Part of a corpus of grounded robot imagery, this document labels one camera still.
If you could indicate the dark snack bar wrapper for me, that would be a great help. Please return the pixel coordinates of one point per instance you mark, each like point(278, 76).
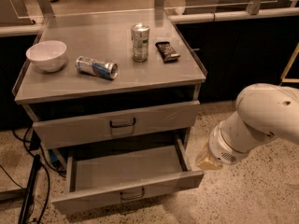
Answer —
point(167, 52)

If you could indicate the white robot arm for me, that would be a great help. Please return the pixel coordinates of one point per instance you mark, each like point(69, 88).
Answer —
point(263, 113)

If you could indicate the grey top drawer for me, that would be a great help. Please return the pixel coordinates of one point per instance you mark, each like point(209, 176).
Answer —
point(111, 125)

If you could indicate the black metal stand leg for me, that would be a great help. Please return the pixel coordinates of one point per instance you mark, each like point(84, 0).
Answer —
point(28, 196)

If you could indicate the grey drawer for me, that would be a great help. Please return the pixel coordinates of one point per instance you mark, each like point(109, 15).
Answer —
point(125, 170)
point(111, 125)

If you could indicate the silver green standing can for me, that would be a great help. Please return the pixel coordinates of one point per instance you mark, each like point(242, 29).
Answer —
point(140, 35)

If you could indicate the blue silver lying can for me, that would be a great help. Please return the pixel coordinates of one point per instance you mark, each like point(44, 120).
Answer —
point(89, 66)

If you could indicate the yellow foam padded gripper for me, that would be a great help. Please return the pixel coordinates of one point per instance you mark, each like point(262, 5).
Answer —
point(221, 149)

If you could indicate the white ceramic bowl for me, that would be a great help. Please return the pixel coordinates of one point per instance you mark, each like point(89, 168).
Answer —
point(48, 56)

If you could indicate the wheeled metal frame cart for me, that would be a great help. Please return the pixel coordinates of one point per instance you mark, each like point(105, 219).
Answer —
point(283, 77)

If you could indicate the grey metal drawer cabinet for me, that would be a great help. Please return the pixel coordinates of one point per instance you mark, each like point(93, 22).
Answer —
point(106, 37)

